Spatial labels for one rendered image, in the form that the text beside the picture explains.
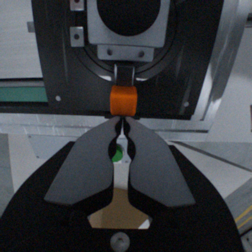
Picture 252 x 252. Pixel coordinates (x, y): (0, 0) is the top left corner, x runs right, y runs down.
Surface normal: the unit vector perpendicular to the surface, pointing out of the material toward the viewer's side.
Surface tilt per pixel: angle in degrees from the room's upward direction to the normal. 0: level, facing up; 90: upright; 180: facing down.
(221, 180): 0
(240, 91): 0
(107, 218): 90
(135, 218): 90
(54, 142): 0
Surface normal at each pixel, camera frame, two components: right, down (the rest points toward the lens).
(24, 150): 0.01, 0.55
